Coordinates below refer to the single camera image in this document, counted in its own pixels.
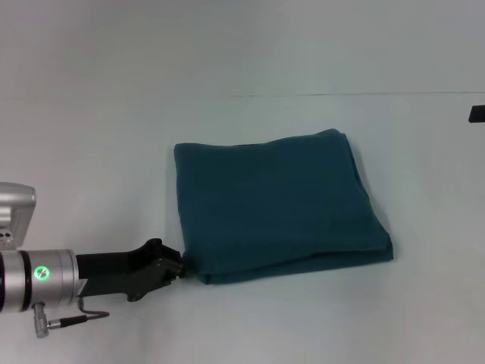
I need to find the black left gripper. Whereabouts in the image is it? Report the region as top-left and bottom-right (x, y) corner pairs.
(75, 237), (187, 303)

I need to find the teal blue t-shirt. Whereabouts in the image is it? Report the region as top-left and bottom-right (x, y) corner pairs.
(173, 127), (396, 286)

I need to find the red-brown cable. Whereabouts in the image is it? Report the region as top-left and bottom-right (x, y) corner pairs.
(47, 298), (111, 328)

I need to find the silver cable plug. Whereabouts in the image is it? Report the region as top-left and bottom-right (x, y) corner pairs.
(31, 301), (53, 339)

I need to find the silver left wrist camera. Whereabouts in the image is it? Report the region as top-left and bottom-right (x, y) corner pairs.
(0, 182), (38, 251)

